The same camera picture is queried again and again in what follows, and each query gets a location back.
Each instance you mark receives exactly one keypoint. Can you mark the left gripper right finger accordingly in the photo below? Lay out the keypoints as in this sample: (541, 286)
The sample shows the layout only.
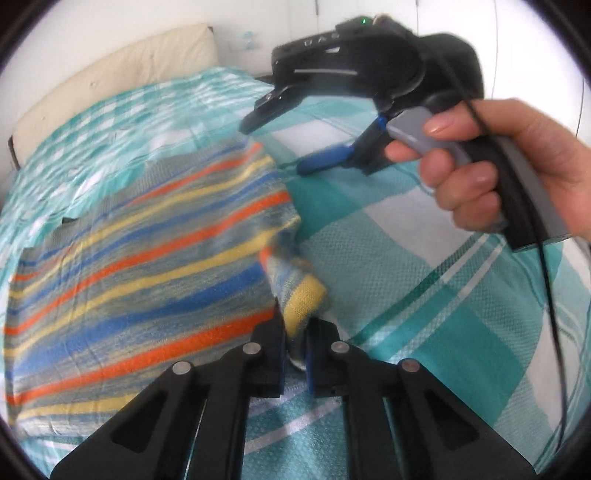
(401, 422)

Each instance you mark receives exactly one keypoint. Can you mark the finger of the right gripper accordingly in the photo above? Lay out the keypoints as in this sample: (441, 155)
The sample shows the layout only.
(271, 106)
(366, 153)

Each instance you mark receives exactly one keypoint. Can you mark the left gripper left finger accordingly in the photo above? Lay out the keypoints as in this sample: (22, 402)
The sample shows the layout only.
(190, 422)

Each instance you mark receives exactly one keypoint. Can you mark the striped knit sweater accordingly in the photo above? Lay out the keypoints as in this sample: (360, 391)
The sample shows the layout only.
(181, 264)

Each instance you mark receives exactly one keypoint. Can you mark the person's right hand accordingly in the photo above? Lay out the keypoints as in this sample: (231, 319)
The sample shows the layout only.
(561, 161)

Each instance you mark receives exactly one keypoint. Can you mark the cream padded headboard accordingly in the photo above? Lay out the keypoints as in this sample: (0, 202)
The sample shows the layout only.
(177, 53)

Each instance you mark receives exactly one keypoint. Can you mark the teal plaid bed cover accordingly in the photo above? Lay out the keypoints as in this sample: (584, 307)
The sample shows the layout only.
(402, 280)

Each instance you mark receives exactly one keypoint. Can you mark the wall socket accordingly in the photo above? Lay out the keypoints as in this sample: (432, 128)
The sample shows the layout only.
(244, 42)

